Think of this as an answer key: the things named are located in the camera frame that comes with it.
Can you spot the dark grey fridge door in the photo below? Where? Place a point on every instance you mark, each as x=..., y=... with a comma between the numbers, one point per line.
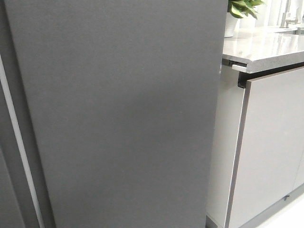
x=122, y=96
x=24, y=199

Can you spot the grey cabinet door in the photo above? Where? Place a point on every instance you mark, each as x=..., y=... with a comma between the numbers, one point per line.
x=270, y=144

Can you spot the white cabinet side panel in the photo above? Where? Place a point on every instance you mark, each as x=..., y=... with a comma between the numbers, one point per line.
x=227, y=120

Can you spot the white plant pot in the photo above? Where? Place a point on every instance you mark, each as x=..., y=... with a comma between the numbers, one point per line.
x=230, y=26

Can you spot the grey stone countertop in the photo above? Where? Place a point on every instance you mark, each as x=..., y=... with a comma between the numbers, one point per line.
x=260, y=49

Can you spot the green potted plant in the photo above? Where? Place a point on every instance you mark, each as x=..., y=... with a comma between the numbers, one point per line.
x=244, y=8

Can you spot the chrome kitchen faucet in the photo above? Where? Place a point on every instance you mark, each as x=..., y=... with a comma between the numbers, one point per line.
x=291, y=13

